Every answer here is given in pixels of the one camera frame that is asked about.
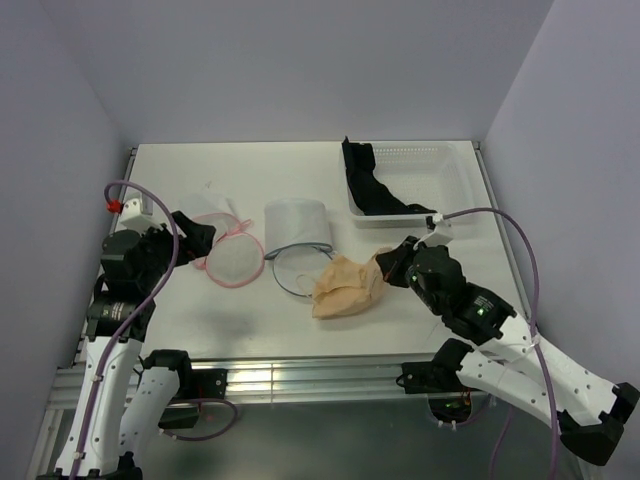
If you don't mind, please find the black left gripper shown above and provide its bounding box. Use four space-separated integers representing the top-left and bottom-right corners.
137 210 214 290

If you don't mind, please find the beige bra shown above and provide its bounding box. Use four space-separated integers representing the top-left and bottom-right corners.
296 247 391 320

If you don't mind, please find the black bra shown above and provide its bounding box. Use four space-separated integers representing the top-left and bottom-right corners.
341 138 435 216

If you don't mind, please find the grey trimmed mesh laundry bag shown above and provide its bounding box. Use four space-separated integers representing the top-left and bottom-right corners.
264 198 334 298

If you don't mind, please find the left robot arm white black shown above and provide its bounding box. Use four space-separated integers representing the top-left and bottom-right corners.
47 211 216 479

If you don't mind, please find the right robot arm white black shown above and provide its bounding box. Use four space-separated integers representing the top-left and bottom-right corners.
376 236 639 466

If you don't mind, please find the pink trimmed mesh laundry bag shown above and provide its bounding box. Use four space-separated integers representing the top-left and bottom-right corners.
179 189 265 288

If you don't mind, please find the white perforated plastic basket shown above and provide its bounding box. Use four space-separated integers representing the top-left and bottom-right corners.
340 139 475 229

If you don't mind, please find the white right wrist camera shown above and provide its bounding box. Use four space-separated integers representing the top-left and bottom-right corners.
423 213 454 247

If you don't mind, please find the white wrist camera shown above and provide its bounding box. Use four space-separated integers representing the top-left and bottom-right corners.
120 196 155 232
423 213 454 247

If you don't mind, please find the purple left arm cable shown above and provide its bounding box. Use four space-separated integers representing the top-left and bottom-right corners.
69 180 180 476

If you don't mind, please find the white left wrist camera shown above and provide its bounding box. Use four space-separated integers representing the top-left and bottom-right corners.
120 196 155 232

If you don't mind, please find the aluminium frame rail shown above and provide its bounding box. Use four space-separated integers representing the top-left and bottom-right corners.
45 347 434 410

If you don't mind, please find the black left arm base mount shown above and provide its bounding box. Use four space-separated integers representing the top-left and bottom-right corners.
158 368 228 431

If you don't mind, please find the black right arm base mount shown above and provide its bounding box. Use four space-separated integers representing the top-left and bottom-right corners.
395 361 490 425

